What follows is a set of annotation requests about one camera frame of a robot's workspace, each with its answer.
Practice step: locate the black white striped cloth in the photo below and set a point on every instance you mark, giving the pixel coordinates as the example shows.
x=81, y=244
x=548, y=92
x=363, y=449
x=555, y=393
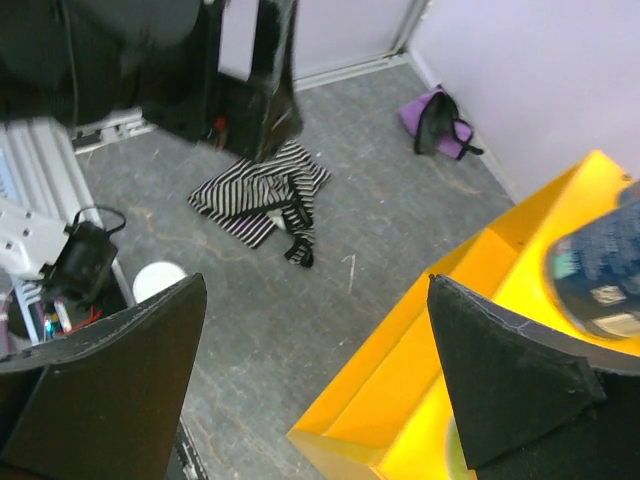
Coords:
x=248, y=200

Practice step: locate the blue tin can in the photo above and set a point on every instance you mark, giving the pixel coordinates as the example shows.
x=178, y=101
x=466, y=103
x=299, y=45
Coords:
x=593, y=272

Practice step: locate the yellow cabinet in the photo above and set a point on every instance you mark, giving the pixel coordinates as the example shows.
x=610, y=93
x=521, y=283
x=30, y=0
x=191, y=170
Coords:
x=385, y=414

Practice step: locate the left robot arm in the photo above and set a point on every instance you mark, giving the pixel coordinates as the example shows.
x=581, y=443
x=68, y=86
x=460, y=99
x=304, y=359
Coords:
x=80, y=61

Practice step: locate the wide yellow label can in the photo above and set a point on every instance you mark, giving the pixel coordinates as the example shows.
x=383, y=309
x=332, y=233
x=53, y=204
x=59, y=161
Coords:
x=455, y=463

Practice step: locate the purple black pouch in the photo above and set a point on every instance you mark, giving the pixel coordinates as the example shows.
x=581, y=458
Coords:
x=435, y=123

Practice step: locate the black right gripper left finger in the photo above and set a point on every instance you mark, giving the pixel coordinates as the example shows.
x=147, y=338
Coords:
x=100, y=390

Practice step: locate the clear jar orange contents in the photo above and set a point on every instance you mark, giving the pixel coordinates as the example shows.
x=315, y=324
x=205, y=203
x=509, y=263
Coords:
x=154, y=278

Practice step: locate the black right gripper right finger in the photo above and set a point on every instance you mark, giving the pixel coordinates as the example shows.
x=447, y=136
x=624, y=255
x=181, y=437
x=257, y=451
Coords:
x=531, y=402

